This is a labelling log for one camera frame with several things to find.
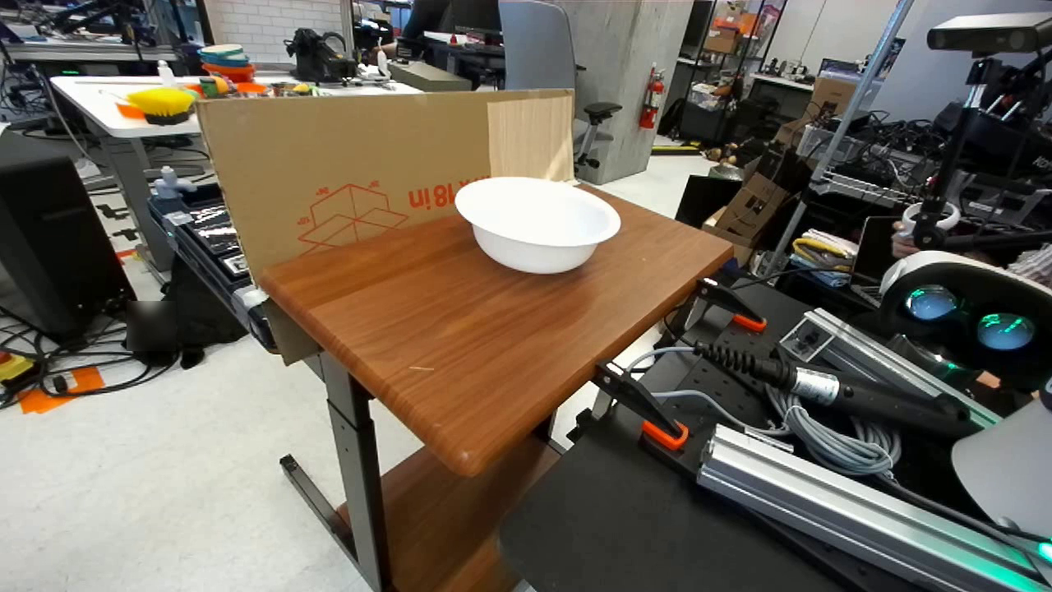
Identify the black cable connector handle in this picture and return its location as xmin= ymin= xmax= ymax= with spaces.
xmin=687 ymin=336 xmax=973 ymax=439

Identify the wooden lower table shelf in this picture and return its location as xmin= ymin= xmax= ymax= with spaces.
xmin=331 ymin=435 xmax=566 ymax=592

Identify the large brown cardboard sheet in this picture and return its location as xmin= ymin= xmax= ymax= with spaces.
xmin=197 ymin=87 xmax=579 ymax=281

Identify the black computer case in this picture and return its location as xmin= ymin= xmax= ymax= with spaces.
xmin=0 ymin=133 xmax=125 ymax=344

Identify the black base mat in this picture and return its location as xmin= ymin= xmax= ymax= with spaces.
xmin=500 ymin=410 xmax=881 ymax=592

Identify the small printed cardboard box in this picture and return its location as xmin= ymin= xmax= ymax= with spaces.
xmin=708 ymin=171 xmax=791 ymax=250

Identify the black labelled rack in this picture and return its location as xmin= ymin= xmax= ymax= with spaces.
xmin=162 ymin=200 xmax=279 ymax=355

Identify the yellow white cloth stack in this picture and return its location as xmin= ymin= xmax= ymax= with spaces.
xmin=789 ymin=223 xmax=862 ymax=294

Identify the black machine on table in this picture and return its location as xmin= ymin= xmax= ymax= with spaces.
xmin=283 ymin=24 xmax=360 ymax=85

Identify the black clamp orange tip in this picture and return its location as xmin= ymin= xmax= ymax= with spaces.
xmin=591 ymin=357 xmax=698 ymax=456
xmin=692 ymin=273 xmax=772 ymax=338

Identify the white background table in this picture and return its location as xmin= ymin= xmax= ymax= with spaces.
xmin=49 ymin=72 xmax=422 ymax=273

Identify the black bag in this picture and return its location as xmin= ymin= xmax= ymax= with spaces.
xmin=118 ymin=261 xmax=253 ymax=371

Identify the thin aluminium profile rail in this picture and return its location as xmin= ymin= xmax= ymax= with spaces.
xmin=776 ymin=306 xmax=1007 ymax=435

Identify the grey metal table leg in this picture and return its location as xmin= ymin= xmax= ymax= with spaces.
xmin=276 ymin=347 xmax=397 ymax=592

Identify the thick aluminium profile rail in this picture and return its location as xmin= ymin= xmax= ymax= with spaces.
xmin=692 ymin=422 xmax=1052 ymax=592

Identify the orange floor tape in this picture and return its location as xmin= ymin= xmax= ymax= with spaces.
xmin=17 ymin=364 xmax=107 ymax=417

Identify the slanted aluminium pole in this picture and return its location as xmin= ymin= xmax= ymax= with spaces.
xmin=812 ymin=0 xmax=920 ymax=187

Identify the black tripod stand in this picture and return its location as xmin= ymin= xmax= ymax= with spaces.
xmin=911 ymin=46 xmax=1052 ymax=250

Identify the white plastic basin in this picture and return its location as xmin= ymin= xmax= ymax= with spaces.
xmin=449 ymin=175 xmax=626 ymax=279

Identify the black office chair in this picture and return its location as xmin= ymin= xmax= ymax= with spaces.
xmin=572 ymin=97 xmax=626 ymax=175

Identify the grey cable bundle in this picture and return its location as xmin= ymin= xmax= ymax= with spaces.
xmin=763 ymin=386 xmax=906 ymax=480

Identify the black camera on tripod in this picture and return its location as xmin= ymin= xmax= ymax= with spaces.
xmin=925 ymin=10 xmax=1052 ymax=56

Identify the yellow round item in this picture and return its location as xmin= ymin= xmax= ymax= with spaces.
xmin=123 ymin=81 xmax=199 ymax=126

